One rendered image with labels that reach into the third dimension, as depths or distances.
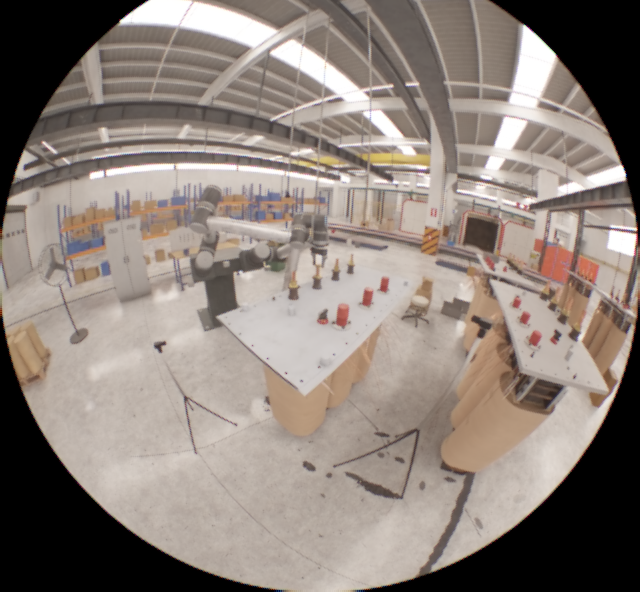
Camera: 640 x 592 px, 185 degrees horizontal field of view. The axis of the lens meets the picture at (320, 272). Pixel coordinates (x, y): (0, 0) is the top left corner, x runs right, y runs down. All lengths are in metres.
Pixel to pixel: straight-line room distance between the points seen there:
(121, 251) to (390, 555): 6.34
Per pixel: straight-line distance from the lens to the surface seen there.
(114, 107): 7.29
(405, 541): 2.22
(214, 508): 2.17
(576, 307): 7.19
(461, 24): 10.15
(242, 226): 1.40
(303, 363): 0.94
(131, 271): 5.54
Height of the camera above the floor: 2.04
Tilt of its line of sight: 20 degrees down
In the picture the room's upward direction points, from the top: 4 degrees clockwise
